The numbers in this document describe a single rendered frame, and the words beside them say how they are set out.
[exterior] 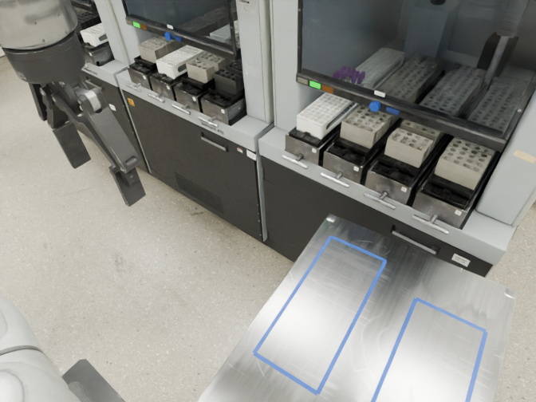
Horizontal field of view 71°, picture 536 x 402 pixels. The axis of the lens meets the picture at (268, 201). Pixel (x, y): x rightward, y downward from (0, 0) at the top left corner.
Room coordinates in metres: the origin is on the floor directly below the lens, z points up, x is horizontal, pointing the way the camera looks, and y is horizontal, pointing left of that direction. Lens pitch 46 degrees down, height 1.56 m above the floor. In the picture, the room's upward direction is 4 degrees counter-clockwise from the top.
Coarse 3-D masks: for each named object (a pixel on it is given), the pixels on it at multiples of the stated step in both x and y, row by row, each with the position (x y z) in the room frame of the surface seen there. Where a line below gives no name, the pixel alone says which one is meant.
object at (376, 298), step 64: (320, 256) 0.52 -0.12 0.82; (384, 256) 0.51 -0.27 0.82; (256, 320) 0.37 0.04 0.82; (320, 320) 0.36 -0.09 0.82; (384, 320) 0.35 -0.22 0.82; (448, 320) 0.35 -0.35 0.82; (256, 384) 0.24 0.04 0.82; (320, 384) 0.24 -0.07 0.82; (384, 384) 0.23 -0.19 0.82; (448, 384) 0.22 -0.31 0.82
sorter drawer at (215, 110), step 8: (208, 96) 1.29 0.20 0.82; (216, 96) 1.27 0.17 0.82; (240, 96) 1.28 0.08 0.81; (208, 104) 1.27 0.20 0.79; (216, 104) 1.25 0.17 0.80; (224, 104) 1.22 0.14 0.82; (232, 104) 1.24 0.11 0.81; (240, 104) 1.26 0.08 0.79; (208, 112) 1.27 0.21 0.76; (216, 112) 1.24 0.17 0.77; (224, 112) 1.21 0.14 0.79; (232, 112) 1.23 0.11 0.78; (208, 120) 1.22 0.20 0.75; (224, 120) 1.22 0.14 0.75
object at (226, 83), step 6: (216, 72) 1.35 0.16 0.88; (216, 78) 1.34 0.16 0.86; (222, 78) 1.31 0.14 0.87; (228, 78) 1.30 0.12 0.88; (234, 78) 1.30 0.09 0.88; (216, 84) 1.34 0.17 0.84; (222, 84) 1.32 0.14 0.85; (228, 84) 1.30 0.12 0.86; (234, 84) 1.27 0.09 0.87; (228, 90) 1.30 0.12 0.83; (234, 90) 1.28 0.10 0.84
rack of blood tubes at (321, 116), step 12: (324, 96) 1.16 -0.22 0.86; (336, 96) 1.15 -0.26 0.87; (312, 108) 1.08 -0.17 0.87; (324, 108) 1.09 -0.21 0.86; (336, 108) 1.08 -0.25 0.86; (348, 108) 1.15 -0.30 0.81; (300, 120) 1.04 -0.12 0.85; (312, 120) 1.02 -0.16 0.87; (324, 120) 1.01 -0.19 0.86; (336, 120) 1.09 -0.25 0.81; (312, 132) 1.00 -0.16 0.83; (324, 132) 1.00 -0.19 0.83
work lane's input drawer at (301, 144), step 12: (288, 132) 1.04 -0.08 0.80; (300, 132) 1.02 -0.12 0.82; (336, 132) 1.03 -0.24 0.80; (288, 144) 1.02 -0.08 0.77; (300, 144) 0.99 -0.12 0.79; (312, 144) 0.97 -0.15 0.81; (324, 144) 0.97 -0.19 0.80; (288, 156) 0.98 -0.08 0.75; (300, 156) 0.98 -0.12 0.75; (312, 156) 0.96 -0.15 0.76
